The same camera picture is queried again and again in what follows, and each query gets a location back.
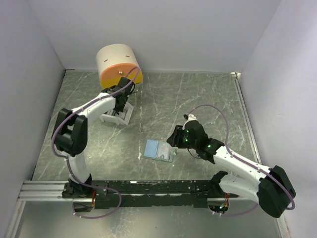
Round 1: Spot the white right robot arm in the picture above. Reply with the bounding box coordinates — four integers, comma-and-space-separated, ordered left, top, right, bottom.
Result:
167, 115, 296, 218

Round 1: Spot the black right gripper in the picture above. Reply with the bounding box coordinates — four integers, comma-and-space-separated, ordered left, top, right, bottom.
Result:
167, 124, 198, 150

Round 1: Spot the round mini drawer cabinet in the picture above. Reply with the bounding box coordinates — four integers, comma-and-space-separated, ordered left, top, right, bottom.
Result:
96, 44, 143, 89

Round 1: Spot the white card tray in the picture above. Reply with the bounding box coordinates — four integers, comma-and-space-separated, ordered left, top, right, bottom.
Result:
100, 102, 134, 125

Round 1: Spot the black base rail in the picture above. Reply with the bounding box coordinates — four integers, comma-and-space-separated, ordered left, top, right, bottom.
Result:
70, 171, 228, 209

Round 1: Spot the green card holder book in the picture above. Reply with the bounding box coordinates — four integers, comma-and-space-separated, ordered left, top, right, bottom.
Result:
142, 139, 177, 163

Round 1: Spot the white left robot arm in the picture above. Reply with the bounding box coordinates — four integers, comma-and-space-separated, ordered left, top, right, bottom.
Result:
52, 77, 135, 198

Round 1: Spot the white gold VIP card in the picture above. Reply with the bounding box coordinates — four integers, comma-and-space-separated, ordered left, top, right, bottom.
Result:
156, 141, 173, 162

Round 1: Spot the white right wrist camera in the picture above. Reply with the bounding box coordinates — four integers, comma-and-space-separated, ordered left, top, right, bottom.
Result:
183, 114, 197, 123

